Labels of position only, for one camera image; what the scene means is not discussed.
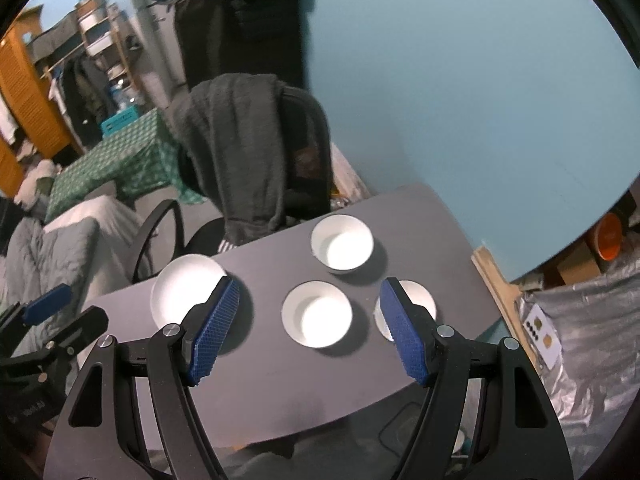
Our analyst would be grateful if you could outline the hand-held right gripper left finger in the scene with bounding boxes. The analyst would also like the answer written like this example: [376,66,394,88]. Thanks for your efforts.
[42,276,241,480]

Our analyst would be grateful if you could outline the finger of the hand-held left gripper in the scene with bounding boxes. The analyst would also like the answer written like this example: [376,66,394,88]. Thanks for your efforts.
[35,306,110,366]
[0,284,72,346]

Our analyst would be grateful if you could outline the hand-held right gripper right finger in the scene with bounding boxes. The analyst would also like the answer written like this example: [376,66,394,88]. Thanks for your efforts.
[381,277,573,480]

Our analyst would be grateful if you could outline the white bowl with black rim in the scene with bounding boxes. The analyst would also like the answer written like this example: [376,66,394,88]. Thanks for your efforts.
[374,280,438,343]
[311,214,375,275]
[281,281,353,350]

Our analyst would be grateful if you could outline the light wooden board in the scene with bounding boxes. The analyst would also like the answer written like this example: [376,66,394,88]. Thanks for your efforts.
[472,245,541,361]

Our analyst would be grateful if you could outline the beige plush bundle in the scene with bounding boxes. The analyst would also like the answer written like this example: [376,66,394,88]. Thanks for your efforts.
[12,160,56,206]

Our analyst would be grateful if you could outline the white card with dots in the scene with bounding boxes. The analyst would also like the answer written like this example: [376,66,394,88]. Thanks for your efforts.
[520,305,561,368]

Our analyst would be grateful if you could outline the green checked tablecloth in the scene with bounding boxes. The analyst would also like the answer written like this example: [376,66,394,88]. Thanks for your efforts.
[45,110,206,223]

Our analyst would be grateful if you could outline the brown cardboard box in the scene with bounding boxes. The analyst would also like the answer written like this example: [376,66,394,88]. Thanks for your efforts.
[542,240,601,286]

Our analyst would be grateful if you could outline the silver foil sheet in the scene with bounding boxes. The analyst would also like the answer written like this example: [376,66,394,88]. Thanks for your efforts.
[520,255,640,480]

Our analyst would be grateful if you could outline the grey fleece jacket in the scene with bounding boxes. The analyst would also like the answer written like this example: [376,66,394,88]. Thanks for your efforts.
[172,74,288,246]

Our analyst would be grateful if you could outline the blue plastic crate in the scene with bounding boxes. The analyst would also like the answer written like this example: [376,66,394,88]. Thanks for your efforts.
[100,107,138,136]

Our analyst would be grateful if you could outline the dark hanging clothes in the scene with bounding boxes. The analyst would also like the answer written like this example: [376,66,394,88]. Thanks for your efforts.
[60,55,118,133]

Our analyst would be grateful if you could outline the orange louvered wooden doors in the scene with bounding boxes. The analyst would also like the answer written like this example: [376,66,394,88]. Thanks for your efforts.
[0,5,73,198]

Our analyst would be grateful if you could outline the orange bowl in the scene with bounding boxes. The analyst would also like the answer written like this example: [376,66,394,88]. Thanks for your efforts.
[590,212,623,261]

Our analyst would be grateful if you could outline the black mesh office chair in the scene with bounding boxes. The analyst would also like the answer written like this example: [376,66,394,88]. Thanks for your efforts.
[132,85,333,281]

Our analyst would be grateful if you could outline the wooden storage shelf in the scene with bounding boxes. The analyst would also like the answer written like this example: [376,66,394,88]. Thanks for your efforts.
[75,0,143,111]

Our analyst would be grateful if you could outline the black hanging jacket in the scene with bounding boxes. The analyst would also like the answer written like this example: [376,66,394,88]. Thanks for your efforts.
[152,0,313,101]

